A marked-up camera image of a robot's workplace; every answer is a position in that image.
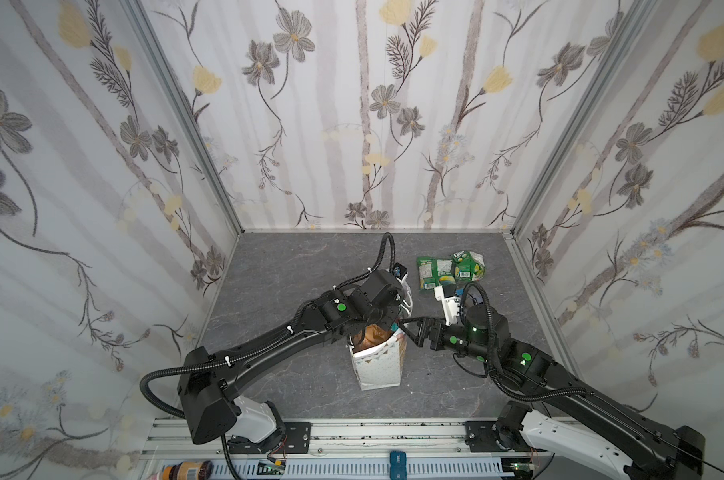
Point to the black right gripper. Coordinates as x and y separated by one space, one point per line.
430 333

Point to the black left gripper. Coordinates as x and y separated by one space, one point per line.
378 327

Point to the cartoon animal paper bag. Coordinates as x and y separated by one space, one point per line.
382 366

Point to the green yellow snack packet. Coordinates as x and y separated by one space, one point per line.
468 266

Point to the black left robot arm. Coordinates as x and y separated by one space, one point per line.
207 391

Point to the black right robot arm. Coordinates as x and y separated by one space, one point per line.
551 409

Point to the brown snack packet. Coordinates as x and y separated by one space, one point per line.
372 336

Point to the brown bottle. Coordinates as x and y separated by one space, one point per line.
186 470

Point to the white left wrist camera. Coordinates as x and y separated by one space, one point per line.
400 271

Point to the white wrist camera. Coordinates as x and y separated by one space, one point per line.
449 299
400 271

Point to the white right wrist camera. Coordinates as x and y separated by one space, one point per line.
449 299

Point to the aluminium rail base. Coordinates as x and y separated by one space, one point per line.
356 449

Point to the blue clip on rail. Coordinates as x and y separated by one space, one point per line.
398 465

